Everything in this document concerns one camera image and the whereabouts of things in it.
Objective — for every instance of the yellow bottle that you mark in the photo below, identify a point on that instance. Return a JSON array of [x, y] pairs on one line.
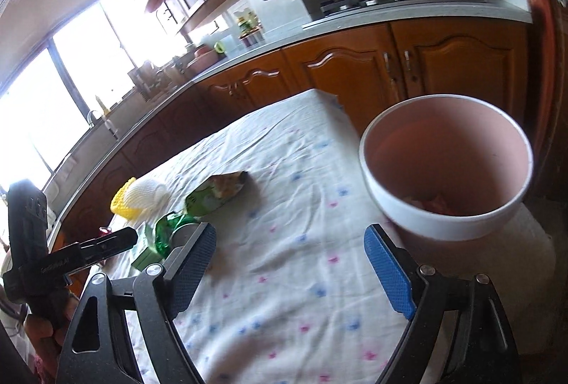
[[103, 106]]

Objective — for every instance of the gas stove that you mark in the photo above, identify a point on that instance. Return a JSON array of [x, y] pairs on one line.
[[390, 0]]

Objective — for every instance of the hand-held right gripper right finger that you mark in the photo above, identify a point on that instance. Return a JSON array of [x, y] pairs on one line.
[[390, 273]]

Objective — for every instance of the grey kitchen countertop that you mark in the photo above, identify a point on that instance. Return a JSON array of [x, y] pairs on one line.
[[284, 37]]

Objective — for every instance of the pink bin with white rim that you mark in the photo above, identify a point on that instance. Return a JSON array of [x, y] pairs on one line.
[[443, 162]]

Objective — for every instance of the white foam fruit net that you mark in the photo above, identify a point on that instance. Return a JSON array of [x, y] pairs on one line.
[[148, 195]]

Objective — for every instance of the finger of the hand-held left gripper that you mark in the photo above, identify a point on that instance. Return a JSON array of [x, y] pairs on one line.
[[111, 244]]

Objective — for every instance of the pink bowl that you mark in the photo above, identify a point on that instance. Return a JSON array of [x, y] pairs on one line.
[[205, 51]]

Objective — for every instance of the chrome sink faucet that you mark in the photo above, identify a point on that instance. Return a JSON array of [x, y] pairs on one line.
[[106, 124]]

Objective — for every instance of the green carton box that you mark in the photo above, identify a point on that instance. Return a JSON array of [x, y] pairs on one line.
[[148, 259]]

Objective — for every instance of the spice jar set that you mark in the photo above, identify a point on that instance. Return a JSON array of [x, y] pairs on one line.
[[250, 39]]

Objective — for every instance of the person's left hand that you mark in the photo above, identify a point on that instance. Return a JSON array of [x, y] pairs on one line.
[[49, 335]]

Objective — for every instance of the green snack wrapper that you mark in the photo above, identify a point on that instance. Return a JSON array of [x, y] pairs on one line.
[[215, 195]]

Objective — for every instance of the crushed red can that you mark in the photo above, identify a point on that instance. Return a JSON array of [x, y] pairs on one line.
[[104, 231]]

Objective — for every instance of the yellow seasoning bottles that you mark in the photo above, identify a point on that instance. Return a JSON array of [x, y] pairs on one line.
[[247, 23]]

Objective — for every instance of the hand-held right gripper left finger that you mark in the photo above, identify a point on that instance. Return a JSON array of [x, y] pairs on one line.
[[195, 264]]

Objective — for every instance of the yellow foam fruit net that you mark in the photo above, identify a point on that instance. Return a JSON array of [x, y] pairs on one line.
[[122, 202]]

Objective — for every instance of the wooden base cabinets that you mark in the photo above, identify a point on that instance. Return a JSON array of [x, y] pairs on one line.
[[355, 64]]

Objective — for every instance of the floral white tablecloth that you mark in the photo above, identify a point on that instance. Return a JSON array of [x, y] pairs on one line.
[[284, 197]]

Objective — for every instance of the kitchen window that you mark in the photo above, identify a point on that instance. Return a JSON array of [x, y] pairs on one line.
[[80, 73]]

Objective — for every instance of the dish rack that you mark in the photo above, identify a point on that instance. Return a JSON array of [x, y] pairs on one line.
[[153, 80]]

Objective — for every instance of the green mug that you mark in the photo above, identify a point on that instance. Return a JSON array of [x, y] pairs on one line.
[[220, 47]]

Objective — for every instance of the crushed green can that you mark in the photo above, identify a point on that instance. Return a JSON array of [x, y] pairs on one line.
[[175, 233]]

